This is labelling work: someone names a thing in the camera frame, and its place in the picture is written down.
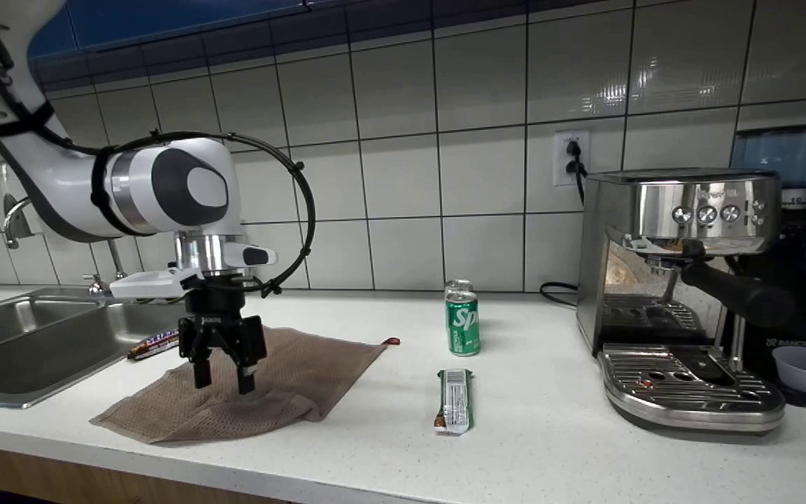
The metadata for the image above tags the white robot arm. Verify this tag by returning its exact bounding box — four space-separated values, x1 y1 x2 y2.
0 0 267 394

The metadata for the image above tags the green wrapped snack bar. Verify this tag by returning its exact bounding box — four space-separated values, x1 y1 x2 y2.
434 371 473 438

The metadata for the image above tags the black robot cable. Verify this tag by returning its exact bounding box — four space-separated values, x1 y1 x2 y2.
0 0 319 299

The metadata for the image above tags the black power cable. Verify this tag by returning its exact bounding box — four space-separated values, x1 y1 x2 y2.
539 140 592 308

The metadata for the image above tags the brown Snickers candy bar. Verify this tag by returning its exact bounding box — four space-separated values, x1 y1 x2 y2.
126 331 179 361

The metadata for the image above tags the brown towel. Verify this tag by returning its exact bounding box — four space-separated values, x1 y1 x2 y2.
92 327 386 446

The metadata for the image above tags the stainless steel espresso machine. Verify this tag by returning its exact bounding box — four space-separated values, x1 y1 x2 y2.
576 169 796 434

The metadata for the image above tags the white wall outlet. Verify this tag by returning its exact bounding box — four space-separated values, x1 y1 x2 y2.
551 131 592 184

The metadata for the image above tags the stainless steel sink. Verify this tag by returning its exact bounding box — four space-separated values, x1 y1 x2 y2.
0 289 186 410

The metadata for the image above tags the chrome sink faucet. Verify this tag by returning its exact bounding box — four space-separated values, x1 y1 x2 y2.
0 191 169 299

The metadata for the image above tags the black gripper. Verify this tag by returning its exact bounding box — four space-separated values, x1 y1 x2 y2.
179 277 267 394

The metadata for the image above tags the green soda can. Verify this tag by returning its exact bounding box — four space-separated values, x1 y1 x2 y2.
446 281 483 355

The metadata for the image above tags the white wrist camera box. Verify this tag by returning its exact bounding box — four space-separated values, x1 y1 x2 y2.
110 270 199 299

